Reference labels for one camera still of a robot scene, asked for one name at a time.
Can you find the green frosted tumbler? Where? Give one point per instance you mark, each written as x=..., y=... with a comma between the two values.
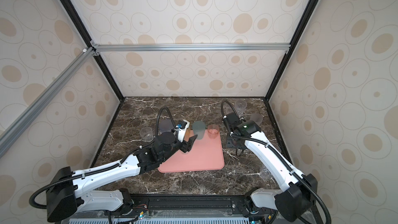
x=199, y=128

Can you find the black frame post left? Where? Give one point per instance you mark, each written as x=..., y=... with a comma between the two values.
x=84, y=34

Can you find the clear glass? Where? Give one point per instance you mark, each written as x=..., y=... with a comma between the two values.
x=265, y=174

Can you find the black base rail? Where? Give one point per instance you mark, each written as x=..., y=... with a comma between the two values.
x=182, y=209

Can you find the black frame post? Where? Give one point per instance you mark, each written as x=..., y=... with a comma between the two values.
x=84, y=34
x=302, y=24

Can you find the silver aluminium crossbar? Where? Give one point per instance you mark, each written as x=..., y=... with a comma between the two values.
x=190, y=47

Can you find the grey frosted tumbler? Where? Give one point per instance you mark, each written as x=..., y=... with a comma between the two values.
x=165, y=125

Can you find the small clear cup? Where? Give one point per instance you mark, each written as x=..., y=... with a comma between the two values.
x=146, y=134

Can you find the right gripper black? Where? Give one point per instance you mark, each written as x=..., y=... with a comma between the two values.
x=228, y=143

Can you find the silver aluminium side bar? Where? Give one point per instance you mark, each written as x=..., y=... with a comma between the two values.
x=17, y=128

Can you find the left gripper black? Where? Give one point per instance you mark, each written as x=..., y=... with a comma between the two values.
x=186, y=145

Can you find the black frame post right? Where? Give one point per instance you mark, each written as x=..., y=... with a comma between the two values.
x=302, y=24

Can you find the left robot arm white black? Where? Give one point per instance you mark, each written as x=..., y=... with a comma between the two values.
x=69, y=192

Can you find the yellow transparent tumbler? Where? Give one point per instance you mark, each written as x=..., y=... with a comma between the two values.
x=187, y=131

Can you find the frosted white cup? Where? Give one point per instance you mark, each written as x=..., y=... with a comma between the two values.
x=257, y=118

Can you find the pink transparent cup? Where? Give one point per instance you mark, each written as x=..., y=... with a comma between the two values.
x=213, y=131

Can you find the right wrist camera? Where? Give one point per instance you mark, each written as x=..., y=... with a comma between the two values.
x=231, y=121

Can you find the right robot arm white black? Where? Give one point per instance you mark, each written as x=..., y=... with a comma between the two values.
x=297, y=193

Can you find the pink plastic tray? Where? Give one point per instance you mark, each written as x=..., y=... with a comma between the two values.
x=205, y=155

